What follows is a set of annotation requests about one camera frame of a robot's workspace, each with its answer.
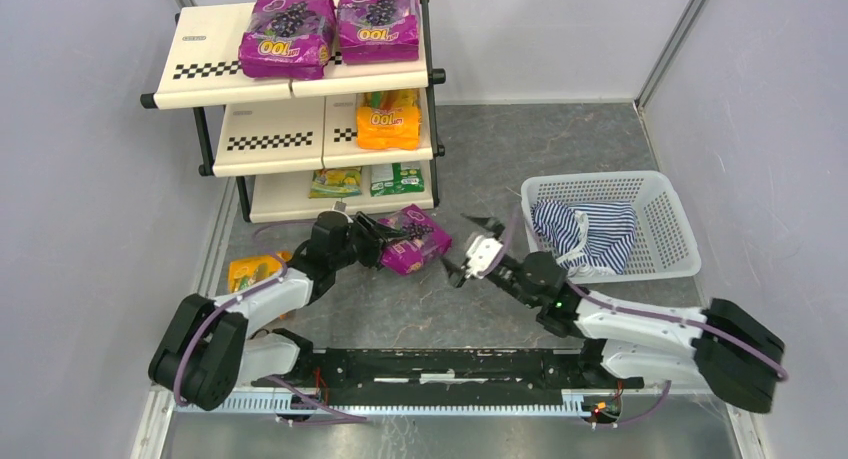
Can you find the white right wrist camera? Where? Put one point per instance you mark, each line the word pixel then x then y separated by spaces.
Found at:
pixel 482 254

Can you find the blue white striped cloth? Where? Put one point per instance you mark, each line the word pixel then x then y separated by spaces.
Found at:
pixel 589 239

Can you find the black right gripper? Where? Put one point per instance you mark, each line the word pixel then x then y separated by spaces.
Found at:
pixel 495 273

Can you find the green Fox's bag on shelf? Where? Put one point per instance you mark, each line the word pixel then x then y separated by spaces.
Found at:
pixel 396 179

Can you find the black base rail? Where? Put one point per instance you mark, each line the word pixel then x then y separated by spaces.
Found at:
pixel 452 377

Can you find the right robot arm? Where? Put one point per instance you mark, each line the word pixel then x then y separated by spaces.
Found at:
pixel 721 346

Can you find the cream three-tier shelf rack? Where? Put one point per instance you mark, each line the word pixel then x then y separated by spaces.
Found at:
pixel 271 135

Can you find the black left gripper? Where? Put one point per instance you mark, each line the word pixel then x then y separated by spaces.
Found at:
pixel 369 238

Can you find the green Fox's spring tea bag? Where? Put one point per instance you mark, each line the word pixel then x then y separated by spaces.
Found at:
pixel 336 183

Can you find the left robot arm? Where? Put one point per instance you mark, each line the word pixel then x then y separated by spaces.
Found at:
pixel 210 345

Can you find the orange mango gummy bag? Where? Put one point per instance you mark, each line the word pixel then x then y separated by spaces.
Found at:
pixel 389 119
pixel 243 273

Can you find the purple grape gummy bag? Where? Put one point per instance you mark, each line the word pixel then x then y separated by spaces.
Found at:
pixel 289 39
pixel 430 240

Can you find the white plastic laundry basket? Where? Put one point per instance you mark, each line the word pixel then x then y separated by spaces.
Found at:
pixel 665 246

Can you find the purple gummy bag top right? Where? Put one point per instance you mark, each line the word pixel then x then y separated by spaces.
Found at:
pixel 378 31

